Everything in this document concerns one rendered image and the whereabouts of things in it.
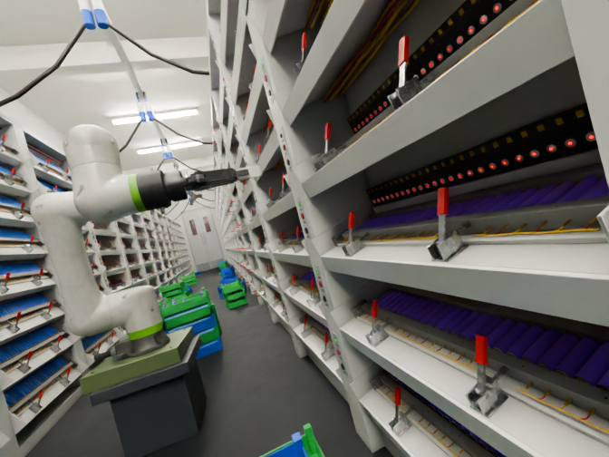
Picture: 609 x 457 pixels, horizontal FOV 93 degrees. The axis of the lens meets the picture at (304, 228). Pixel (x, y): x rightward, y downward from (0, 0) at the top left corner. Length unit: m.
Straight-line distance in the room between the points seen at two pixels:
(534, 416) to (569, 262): 0.21
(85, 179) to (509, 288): 0.78
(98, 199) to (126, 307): 0.62
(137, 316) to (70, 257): 0.31
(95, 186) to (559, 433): 0.85
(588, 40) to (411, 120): 0.17
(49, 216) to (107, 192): 0.48
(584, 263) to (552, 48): 0.17
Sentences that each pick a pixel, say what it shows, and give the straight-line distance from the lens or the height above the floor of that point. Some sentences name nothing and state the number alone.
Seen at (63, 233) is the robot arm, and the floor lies 0.82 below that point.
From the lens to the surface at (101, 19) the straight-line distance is 2.56.
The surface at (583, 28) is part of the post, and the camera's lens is 0.28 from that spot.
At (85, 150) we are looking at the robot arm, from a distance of 0.82.
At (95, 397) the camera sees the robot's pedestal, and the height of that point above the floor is 0.27.
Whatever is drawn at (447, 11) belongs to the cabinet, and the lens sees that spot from 0.64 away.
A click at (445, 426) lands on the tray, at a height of 0.20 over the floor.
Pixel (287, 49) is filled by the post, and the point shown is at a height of 1.12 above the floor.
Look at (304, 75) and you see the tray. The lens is 0.66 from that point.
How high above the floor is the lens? 0.64
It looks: 1 degrees down
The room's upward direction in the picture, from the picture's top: 15 degrees counter-clockwise
